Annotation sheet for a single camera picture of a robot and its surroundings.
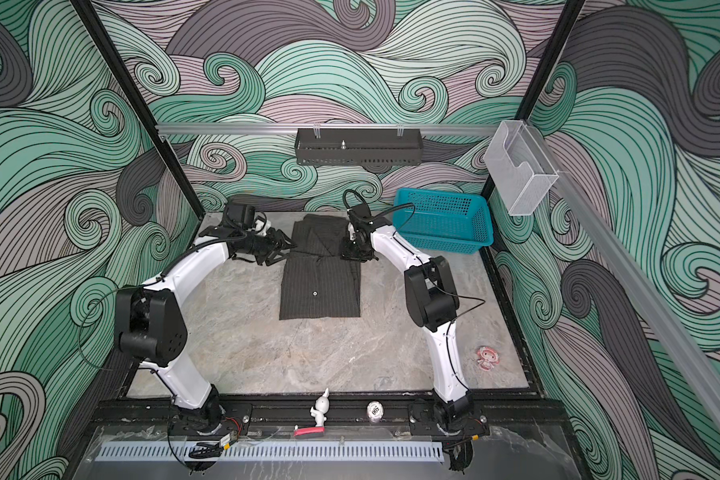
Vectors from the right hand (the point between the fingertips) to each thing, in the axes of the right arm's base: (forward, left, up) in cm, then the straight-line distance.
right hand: (345, 255), depth 98 cm
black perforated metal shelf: (+25, -4, +25) cm, 36 cm away
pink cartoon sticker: (-31, -40, -5) cm, 51 cm away
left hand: (-4, +15, +10) cm, 18 cm away
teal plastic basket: (+23, -39, -8) cm, 46 cm away
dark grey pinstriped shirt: (-8, +9, -4) cm, 12 cm away
